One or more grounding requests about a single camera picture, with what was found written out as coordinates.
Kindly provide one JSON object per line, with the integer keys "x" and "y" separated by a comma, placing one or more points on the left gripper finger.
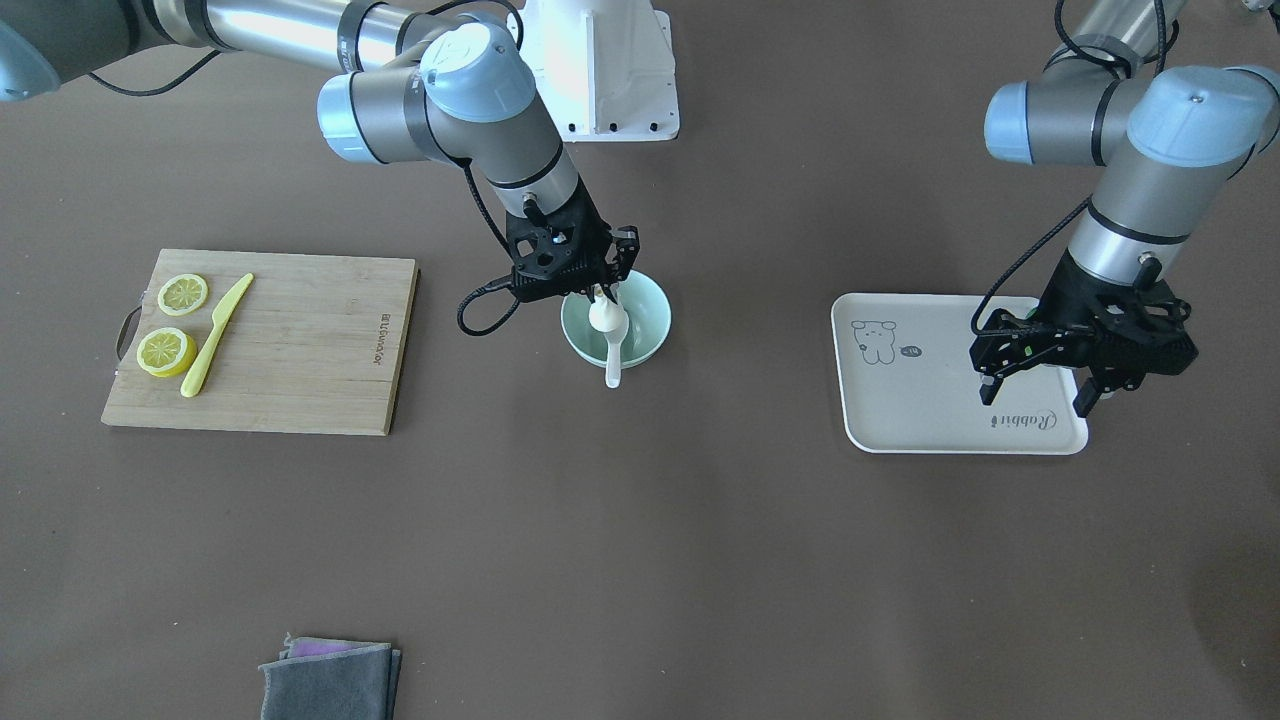
{"x": 989, "y": 387}
{"x": 1086, "y": 398}

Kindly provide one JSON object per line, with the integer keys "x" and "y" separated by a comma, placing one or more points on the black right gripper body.
{"x": 624, "y": 247}

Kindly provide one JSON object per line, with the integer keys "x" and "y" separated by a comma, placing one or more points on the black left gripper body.
{"x": 1062, "y": 287}

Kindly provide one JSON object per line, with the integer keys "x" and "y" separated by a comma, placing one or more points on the white ceramic spoon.
{"x": 613, "y": 361}

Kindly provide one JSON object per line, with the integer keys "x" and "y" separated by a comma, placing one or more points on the white steamed bun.
{"x": 606, "y": 316}

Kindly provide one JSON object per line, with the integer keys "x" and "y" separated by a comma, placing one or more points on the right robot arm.
{"x": 406, "y": 86}

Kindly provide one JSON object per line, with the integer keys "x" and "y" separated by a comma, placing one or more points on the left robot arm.
{"x": 1167, "y": 140}

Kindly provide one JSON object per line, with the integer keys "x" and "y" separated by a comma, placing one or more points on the light green bowl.
{"x": 650, "y": 319}

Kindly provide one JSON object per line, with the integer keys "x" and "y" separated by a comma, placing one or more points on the cream rabbit tray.
{"x": 908, "y": 386}

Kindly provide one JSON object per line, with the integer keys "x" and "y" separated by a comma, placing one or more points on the bamboo cutting board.
{"x": 315, "y": 346}

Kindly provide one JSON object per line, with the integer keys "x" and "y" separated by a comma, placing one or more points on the yellow plastic knife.
{"x": 221, "y": 315}

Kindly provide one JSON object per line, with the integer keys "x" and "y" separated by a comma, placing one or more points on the lemon slice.
{"x": 182, "y": 294}

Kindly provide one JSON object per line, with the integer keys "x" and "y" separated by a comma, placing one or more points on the lemon half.
{"x": 166, "y": 352}

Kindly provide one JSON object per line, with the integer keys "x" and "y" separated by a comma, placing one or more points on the grey folded cloth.
{"x": 321, "y": 678}

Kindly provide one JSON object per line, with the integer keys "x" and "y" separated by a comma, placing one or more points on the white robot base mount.
{"x": 605, "y": 69}

